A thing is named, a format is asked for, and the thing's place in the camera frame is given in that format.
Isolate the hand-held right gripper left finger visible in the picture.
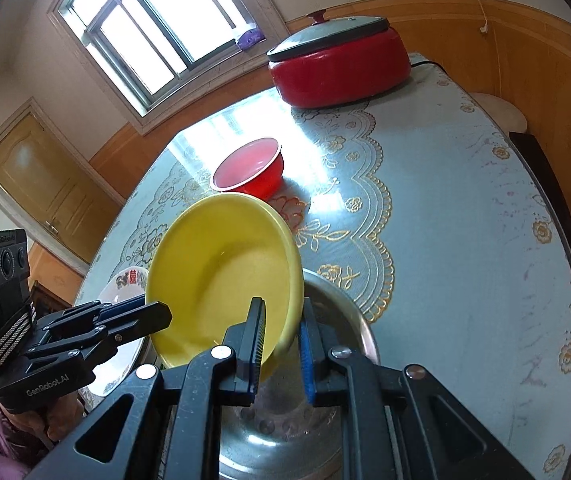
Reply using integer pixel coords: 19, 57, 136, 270
25, 297, 268, 480

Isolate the grey pot lid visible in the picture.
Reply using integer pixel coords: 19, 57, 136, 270
266, 10, 391, 64

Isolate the red bowl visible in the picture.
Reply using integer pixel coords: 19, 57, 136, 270
210, 137, 285, 201

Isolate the purple packet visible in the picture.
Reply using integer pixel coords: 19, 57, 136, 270
234, 28, 266, 51

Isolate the wooden door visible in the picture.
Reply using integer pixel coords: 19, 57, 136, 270
0, 100, 122, 267

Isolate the window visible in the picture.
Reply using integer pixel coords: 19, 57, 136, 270
48, 0, 289, 134

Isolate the floral tablecloth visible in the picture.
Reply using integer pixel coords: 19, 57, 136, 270
75, 52, 571, 480

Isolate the person's left hand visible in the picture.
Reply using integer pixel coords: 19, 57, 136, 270
0, 397, 87, 457

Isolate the white round stool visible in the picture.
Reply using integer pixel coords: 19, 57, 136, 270
469, 92, 529, 134

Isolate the wooden cabinet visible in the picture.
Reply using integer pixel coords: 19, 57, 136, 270
29, 280, 74, 322

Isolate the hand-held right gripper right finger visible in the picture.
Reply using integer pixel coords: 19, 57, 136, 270
299, 297, 536, 480

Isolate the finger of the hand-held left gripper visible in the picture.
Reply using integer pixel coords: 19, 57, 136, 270
82, 301, 173, 349
42, 295, 148, 337

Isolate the steel basin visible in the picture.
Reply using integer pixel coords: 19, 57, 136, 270
218, 267, 382, 480

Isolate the yellow bowl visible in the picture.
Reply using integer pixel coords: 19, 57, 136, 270
145, 192, 304, 386

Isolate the red electric pot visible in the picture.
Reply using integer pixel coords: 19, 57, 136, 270
268, 10, 414, 109

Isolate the white plate with red print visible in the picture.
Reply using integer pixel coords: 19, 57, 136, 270
90, 265, 149, 397

